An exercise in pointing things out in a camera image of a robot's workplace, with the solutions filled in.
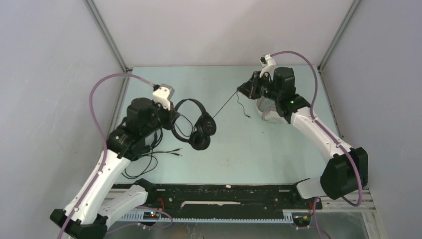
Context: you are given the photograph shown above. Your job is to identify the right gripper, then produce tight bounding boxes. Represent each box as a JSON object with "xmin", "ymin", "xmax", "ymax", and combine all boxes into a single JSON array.
[{"xmin": 237, "ymin": 71, "xmax": 281, "ymax": 102}]

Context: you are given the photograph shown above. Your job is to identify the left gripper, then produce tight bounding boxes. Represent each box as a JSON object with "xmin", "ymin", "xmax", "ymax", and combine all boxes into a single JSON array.
[{"xmin": 142, "ymin": 100, "xmax": 180, "ymax": 137}]

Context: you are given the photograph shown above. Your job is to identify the white headphones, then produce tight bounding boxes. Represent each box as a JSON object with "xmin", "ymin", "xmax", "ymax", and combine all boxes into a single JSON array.
[{"xmin": 255, "ymin": 97, "xmax": 288, "ymax": 124}]

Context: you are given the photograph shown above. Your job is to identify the black headphones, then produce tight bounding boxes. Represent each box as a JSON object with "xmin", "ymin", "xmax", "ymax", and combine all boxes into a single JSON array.
[{"xmin": 171, "ymin": 99, "xmax": 216, "ymax": 151}]

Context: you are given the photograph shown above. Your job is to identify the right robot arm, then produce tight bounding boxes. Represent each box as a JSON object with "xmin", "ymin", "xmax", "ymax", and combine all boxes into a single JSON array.
[{"xmin": 237, "ymin": 67, "xmax": 368, "ymax": 208}]

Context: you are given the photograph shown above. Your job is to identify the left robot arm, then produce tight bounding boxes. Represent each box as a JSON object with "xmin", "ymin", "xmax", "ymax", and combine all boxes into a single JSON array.
[{"xmin": 50, "ymin": 97, "xmax": 177, "ymax": 239}]

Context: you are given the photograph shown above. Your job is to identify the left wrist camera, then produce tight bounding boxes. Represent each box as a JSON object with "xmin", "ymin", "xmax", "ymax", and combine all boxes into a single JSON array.
[{"xmin": 152, "ymin": 84, "xmax": 175, "ymax": 111}]

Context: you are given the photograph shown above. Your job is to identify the black cable with two plugs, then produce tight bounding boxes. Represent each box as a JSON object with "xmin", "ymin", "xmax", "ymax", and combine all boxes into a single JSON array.
[{"xmin": 122, "ymin": 148, "xmax": 183, "ymax": 180}]

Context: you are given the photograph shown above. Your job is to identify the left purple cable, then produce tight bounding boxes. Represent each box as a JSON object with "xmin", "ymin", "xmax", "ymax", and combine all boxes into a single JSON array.
[{"xmin": 56, "ymin": 73, "xmax": 156, "ymax": 239}]

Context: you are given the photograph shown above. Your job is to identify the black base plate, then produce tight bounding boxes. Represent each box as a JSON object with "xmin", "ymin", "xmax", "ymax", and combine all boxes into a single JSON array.
[{"xmin": 145, "ymin": 184, "xmax": 315, "ymax": 219}]

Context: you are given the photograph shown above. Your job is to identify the white cable duct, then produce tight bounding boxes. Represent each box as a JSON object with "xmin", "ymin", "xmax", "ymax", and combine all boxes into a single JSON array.
[{"xmin": 117, "ymin": 211, "xmax": 293, "ymax": 224}]

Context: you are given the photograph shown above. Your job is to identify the aluminium frame rail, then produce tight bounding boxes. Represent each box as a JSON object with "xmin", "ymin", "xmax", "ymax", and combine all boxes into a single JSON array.
[{"xmin": 83, "ymin": 0, "xmax": 131, "ymax": 132}]

